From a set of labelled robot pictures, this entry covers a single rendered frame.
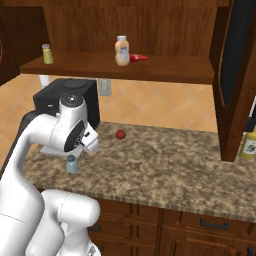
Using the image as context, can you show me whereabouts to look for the brown cabinet door dark panel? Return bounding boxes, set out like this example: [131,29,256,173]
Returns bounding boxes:
[209,0,256,163]

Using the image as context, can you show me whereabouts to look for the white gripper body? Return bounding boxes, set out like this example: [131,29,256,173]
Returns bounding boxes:
[81,125,100,155]

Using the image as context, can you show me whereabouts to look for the brown wooden wall cabinet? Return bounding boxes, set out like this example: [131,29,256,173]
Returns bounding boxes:
[19,0,231,86]

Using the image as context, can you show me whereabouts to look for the blue-grey shaker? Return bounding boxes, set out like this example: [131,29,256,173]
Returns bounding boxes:
[65,154,80,175]

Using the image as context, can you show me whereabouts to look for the green shaker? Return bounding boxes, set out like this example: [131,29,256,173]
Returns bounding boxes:
[41,43,55,65]

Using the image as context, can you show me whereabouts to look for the grey wall socket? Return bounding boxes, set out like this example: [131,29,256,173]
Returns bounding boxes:
[98,78,112,97]

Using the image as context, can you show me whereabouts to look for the yellow condiment bottle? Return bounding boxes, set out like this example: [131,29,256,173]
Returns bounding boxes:
[238,129,256,162]

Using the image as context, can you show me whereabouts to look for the brown wooden cabinet door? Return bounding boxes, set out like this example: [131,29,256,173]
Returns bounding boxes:
[0,0,48,87]

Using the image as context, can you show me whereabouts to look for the red tomato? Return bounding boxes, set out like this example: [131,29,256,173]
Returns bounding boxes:
[115,128,127,141]

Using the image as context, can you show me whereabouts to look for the red tube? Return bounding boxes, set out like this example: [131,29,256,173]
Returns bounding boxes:
[129,53,150,63]

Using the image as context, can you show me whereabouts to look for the brown wooden drawer front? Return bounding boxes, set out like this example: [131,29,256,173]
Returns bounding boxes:
[89,197,163,236]
[87,231,162,256]
[159,227,256,256]
[161,208,256,240]

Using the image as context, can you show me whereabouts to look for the beige condiment bottle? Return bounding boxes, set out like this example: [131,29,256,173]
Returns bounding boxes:
[114,35,131,67]

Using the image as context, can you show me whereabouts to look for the black coffee machine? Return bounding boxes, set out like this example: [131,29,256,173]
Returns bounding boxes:
[32,75,101,158]

